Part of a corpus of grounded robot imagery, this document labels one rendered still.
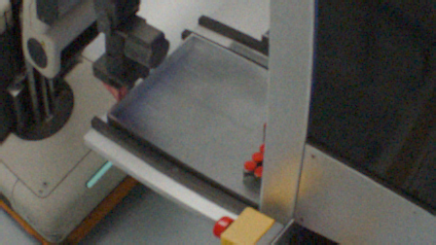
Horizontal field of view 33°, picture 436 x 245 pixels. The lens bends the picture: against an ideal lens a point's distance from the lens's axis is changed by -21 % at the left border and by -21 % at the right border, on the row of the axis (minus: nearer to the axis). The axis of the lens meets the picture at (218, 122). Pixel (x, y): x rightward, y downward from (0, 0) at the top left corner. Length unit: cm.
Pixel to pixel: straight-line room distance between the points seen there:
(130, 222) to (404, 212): 152
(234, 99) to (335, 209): 49
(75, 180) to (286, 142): 120
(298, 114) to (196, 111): 52
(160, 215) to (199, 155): 102
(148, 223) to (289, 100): 147
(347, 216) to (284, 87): 23
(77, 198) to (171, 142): 78
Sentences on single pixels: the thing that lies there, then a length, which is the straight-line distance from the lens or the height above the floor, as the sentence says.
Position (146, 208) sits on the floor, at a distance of 260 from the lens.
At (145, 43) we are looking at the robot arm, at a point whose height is 111.
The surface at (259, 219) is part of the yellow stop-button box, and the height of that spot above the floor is 103.
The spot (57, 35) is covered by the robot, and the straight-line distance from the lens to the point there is 197.
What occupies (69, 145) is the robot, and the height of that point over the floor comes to 28.
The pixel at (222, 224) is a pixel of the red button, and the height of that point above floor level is 101.
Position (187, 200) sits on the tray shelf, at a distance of 152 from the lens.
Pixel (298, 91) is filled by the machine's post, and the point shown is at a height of 129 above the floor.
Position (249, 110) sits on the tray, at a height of 88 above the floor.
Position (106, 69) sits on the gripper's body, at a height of 100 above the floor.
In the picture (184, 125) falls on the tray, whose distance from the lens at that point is 162.
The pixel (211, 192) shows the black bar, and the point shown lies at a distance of 151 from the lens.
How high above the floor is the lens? 211
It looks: 49 degrees down
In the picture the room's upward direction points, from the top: straight up
